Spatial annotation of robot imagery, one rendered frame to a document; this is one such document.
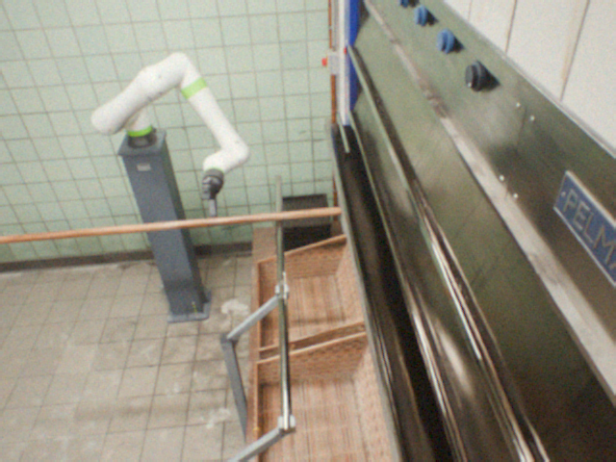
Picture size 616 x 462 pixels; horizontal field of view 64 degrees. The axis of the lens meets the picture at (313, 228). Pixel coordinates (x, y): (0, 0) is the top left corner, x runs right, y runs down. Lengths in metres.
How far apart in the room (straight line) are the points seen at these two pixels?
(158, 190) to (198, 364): 1.04
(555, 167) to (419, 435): 0.62
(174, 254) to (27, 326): 1.17
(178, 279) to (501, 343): 2.47
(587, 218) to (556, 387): 0.22
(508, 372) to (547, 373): 0.07
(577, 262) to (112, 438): 2.57
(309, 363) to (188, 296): 1.30
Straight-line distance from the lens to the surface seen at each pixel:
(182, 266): 2.97
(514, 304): 0.76
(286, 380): 1.42
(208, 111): 2.21
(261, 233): 2.85
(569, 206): 0.62
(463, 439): 1.01
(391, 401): 1.06
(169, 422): 2.85
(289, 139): 3.13
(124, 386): 3.07
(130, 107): 2.24
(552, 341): 0.70
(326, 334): 2.01
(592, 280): 0.60
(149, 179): 2.64
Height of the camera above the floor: 2.33
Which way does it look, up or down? 38 degrees down
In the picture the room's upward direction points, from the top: 3 degrees counter-clockwise
